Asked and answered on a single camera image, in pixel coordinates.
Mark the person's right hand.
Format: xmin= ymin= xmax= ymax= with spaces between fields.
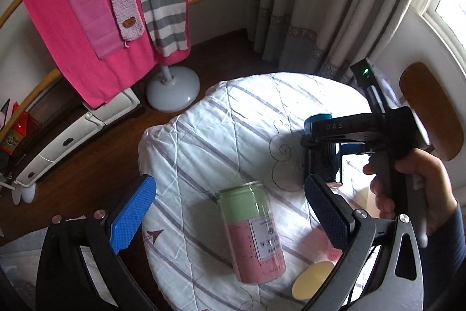
xmin=363 ymin=148 xmax=458 ymax=236

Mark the brown wooden chair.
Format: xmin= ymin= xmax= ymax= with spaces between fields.
xmin=399 ymin=62 xmax=465 ymax=161

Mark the white striped quilted tablecloth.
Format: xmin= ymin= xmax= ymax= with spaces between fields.
xmin=138 ymin=73 xmax=369 ymax=310

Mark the white paper cup near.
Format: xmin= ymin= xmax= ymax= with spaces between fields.
xmin=290 ymin=186 xmax=383 ymax=302

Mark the light pink towel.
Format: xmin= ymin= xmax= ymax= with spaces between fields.
xmin=68 ymin=0 xmax=123 ymax=60

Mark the hot pink towel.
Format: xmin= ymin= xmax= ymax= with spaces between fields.
xmin=20 ymin=0 xmax=192 ymax=110

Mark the person's right forearm dark sleeve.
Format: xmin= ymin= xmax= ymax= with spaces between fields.
xmin=420 ymin=206 xmax=465 ymax=310

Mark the green and pink can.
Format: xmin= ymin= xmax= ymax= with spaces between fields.
xmin=218 ymin=182 xmax=286 ymax=284

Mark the blue and black cup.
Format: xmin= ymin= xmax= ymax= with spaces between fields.
xmin=306 ymin=142 xmax=364 ymax=185

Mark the white fan base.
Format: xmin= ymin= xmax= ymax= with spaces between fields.
xmin=146 ymin=66 xmax=200 ymax=113

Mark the wooden towel rack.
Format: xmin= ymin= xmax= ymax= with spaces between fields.
xmin=0 ymin=0 xmax=204 ymax=145

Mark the red box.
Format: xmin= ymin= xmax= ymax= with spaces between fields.
xmin=1 ymin=111 xmax=41 ymax=155

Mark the white framed window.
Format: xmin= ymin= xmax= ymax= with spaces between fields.
xmin=412 ymin=0 xmax=465 ymax=71

